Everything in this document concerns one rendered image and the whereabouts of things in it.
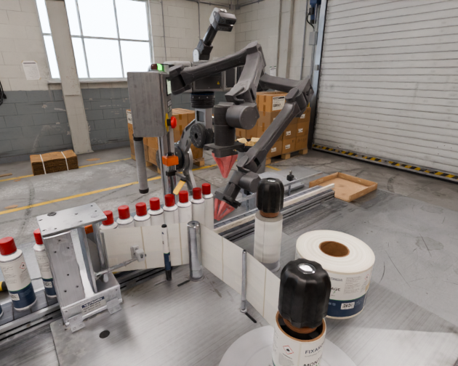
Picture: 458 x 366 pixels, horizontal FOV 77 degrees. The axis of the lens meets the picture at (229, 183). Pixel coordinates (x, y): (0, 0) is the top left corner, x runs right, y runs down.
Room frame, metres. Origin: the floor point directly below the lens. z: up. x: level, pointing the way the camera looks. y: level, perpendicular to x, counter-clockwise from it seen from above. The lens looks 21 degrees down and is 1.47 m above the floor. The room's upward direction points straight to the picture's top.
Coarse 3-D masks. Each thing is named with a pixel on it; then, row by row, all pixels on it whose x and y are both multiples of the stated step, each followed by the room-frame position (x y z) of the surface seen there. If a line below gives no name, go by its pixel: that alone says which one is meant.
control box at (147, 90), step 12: (132, 72) 0.87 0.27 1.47; (144, 72) 0.87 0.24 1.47; (156, 72) 0.88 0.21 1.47; (132, 84) 0.87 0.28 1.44; (144, 84) 0.87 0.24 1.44; (156, 84) 0.87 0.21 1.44; (132, 96) 0.87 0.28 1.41; (144, 96) 0.87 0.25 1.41; (156, 96) 0.87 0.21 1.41; (168, 96) 0.98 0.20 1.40; (132, 108) 0.87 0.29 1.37; (144, 108) 0.87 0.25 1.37; (156, 108) 0.87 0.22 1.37; (132, 120) 0.87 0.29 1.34; (144, 120) 0.87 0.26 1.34; (156, 120) 0.87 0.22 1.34; (144, 132) 0.87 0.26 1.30; (156, 132) 0.87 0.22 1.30
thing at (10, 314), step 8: (304, 192) 1.39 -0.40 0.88; (304, 200) 1.29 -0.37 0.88; (240, 216) 1.12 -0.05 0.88; (216, 224) 1.05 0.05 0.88; (224, 224) 1.05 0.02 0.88; (248, 224) 1.05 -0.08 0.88; (224, 232) 0.99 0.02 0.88; (128, 272) 0.74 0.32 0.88; (40, 296) 0.64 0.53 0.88; (8, 304) 0.61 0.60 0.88; (40, 304) 0.61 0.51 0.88; (48, 304) 0.62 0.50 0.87; (8, 312) 0.58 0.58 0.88; (16, 312) 0.58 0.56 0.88; (24, 312) 0.58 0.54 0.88; (32, 312) 0.58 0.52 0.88; (0, 320) 0.56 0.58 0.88; (8, 320) 0.56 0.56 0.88
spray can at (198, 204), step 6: (198, 192) 0.93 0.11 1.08; (192, 198) 0.94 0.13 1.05; (198, 198) 0.93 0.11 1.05; (192, 204) 0.93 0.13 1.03; (198, 204) 0.92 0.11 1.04; (204, 204) 0.94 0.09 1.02; (192, 210) 0.93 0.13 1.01; (198, 210) 0.92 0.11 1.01; (204, 210) 0.94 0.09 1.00; (192, 216) 0.93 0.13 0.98; (198, 216) 0.92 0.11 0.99; (204, 216) 0.94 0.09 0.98; (204, 222) 0.94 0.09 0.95
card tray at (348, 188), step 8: (328, 176) 1.69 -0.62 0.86; (336, 176) 1.75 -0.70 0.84; (344, 176) 1.73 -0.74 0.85; (352, 176) 1.68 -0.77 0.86; (312, 184) 1.60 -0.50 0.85; (320, 184) 1.63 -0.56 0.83; (328, 184) 1.63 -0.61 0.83; (336, 184) 1.63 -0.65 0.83; (344, 184) 1.63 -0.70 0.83; (352, 184) 1.63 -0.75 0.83; (360, 184) 1.63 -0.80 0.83; (368, 184) 1.60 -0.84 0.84; (376, 184) 1.55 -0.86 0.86; (336, 192) 1.50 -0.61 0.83; (344, 192) 1.50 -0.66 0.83; (352, 192) 1.50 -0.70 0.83; (360, 192) 1.44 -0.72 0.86; (368, 192) 1.50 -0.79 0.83; (352, 200) 1.40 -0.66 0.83
